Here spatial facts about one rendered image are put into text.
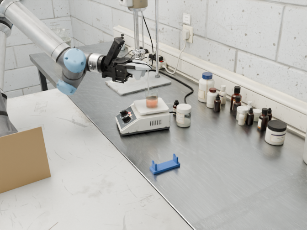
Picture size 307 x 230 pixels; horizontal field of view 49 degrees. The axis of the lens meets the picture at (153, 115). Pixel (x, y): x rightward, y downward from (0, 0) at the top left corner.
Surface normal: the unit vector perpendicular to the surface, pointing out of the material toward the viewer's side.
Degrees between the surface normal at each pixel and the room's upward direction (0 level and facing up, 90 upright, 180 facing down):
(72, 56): 45
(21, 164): 90
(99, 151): 0
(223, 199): 0
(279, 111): 90
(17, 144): 90
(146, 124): 90
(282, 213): 0
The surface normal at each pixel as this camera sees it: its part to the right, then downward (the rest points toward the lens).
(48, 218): -0.01, -0.89
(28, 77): 0.51, 0.39
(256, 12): -0.86, 0.25
